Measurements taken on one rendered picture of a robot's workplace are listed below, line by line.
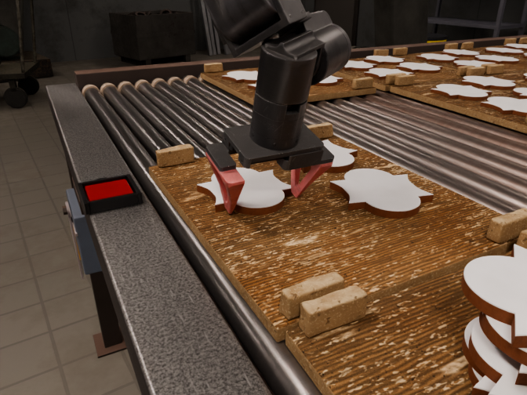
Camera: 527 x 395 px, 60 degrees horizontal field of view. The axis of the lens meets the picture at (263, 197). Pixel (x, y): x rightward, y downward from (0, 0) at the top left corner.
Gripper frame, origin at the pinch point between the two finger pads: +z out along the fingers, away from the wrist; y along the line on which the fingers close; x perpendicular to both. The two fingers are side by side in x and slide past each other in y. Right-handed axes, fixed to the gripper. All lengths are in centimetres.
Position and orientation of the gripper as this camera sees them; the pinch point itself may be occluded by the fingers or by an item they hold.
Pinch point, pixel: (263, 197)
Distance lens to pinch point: 57.7
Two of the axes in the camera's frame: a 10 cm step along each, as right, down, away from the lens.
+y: 8.8, -2.0, 4.3
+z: -1.3, 7.7, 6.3
